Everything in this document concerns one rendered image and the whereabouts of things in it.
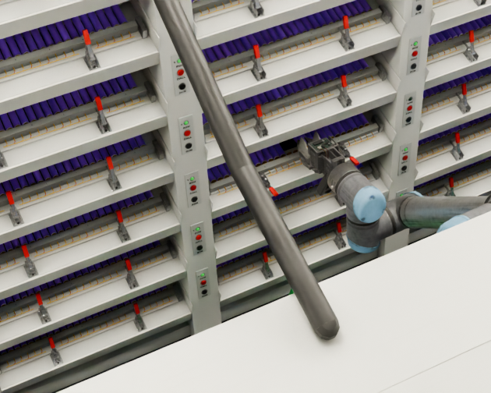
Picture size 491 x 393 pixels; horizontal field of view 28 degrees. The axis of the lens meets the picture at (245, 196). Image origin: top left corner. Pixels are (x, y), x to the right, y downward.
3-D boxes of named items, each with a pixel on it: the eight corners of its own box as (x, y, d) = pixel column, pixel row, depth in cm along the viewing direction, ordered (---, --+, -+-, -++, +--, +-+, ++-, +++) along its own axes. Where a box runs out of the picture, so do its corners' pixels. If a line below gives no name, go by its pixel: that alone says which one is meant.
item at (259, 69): (397, 46, 271) (409, 12, 260) (199, 114, 253) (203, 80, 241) (362, -5, 280) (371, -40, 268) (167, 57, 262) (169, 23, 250)
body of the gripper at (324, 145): (329, 133, 276) (351, 156, 268) (329, 157, 282) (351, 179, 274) (305, 142, 274) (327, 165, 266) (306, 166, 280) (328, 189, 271)
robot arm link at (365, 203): (359, 231, 260) (358, 203, 254) (334, 204, 269) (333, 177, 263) (389, 217, 263) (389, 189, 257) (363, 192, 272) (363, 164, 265)
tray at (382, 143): (390, 151, 298) (397, 133, 290) (210, 220, 280) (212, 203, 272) (357, 102, 307) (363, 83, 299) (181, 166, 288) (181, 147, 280)
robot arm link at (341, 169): (362, 190, 271) (333, 203, 268) (353, 181, 275) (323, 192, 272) (363, 165, 265) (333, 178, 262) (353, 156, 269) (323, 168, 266)
